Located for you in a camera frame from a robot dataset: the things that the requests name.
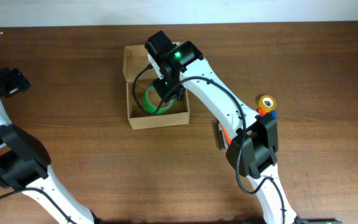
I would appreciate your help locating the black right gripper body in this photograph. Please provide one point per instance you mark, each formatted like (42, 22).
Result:
(165, 84)

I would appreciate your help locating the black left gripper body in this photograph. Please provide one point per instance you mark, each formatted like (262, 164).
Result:
(9, 83)

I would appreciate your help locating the green tape roll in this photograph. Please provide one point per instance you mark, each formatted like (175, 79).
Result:
(151, 101)

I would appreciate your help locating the brown cardboard box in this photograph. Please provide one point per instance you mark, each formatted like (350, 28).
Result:
(141, 95)

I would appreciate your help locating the orange utility knife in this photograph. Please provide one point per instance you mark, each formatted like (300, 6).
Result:
(261, 111)

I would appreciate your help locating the yellow clear tape roll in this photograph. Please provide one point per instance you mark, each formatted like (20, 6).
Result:
(267, 103)

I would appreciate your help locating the blue white marker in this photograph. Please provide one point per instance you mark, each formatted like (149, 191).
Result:
(274, 114)

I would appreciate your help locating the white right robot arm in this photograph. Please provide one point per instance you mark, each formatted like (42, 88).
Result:
(252, 152)

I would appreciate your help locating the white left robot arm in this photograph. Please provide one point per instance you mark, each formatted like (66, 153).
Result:
(25, 164)

